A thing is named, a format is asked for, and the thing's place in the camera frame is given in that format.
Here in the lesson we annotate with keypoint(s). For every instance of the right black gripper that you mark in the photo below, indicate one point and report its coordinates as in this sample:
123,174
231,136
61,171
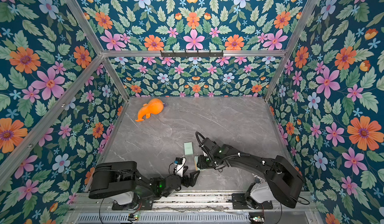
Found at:
202,161

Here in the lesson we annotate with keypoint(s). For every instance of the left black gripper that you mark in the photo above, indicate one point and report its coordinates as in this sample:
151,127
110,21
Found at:
191,182

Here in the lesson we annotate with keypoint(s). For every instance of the mint box lid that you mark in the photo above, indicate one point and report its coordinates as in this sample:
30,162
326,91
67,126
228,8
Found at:
196,159

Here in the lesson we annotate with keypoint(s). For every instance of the mint green box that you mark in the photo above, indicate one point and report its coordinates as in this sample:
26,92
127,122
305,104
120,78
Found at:
188,148

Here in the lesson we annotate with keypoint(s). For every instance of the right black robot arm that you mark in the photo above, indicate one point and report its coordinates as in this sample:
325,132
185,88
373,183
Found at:
283,182

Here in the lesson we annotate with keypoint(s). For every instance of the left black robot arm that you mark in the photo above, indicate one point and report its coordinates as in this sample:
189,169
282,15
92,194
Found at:
122,182

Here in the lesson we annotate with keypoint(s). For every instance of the orange plush toy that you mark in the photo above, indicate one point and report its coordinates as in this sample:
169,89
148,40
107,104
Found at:
153,107

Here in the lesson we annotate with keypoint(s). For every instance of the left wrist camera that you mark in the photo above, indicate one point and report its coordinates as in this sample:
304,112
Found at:
180,164

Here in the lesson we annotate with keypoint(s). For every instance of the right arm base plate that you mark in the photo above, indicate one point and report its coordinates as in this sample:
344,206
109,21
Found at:
241,202

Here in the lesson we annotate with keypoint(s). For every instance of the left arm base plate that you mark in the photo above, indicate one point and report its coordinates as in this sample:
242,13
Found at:
141,204

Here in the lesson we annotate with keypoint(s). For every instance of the black hook rail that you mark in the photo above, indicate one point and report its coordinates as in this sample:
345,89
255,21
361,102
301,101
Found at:
187,54

